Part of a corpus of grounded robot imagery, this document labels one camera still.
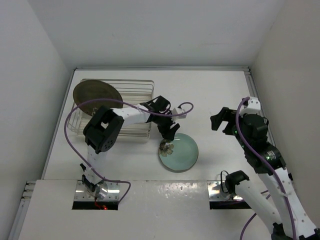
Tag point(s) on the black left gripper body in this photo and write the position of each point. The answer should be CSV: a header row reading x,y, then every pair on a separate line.
x,y
166,120

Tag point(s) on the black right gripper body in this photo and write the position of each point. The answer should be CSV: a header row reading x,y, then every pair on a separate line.
x,y
230,127

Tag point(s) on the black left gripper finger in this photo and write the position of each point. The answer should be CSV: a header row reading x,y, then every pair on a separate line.
x,y
170,132
162,130

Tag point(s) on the large green floral plate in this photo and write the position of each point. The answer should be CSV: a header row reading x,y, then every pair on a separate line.
x,y
179,154

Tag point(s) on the brown round plate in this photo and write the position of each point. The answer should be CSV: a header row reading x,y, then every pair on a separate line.
x,y
96,89

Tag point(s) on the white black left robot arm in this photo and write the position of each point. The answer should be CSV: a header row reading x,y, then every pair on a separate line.
x,y
103,129

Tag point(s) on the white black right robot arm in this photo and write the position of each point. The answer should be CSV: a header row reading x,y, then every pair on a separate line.
x,y
285,218

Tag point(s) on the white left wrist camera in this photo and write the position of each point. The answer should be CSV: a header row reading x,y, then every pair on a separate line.
x,y
179,113

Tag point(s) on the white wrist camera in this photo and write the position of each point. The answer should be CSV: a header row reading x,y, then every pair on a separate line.
x,y
179,113
251,106

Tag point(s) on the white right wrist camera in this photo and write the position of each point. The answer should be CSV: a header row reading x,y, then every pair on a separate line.
x,y
251,106

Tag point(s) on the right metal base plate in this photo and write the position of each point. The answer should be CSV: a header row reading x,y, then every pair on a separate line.
x,y
217,191

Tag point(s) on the metal base plate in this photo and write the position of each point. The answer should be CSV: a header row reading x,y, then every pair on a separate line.
x,y
104,192
217,191

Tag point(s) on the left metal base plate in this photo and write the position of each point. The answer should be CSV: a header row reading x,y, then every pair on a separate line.
x,y
104,192

